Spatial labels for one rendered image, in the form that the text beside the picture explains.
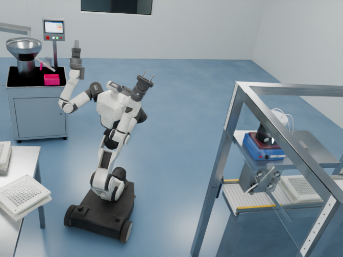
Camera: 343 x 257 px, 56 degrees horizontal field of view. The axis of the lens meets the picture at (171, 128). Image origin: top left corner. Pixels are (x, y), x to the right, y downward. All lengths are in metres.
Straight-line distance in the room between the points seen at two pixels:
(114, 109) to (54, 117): 1.65
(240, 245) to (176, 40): 5.06
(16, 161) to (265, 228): 1.90
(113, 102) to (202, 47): 4.95
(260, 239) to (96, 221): 1.38
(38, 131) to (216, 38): 4.54
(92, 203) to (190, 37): 4.74
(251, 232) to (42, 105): 2.62
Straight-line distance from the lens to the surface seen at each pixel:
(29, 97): 3.92
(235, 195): 2.43
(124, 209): 3.14
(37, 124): 4.09
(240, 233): 2.59
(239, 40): 7.65
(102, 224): 3.00
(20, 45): 4.18
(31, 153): 2.65
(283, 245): 2.94
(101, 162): 2.79
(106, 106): 2.54
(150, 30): 6.74
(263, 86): 2.11
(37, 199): 2.18
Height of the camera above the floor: 2.48
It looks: 32 degrees down
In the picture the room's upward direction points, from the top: 9 degrees clockwise
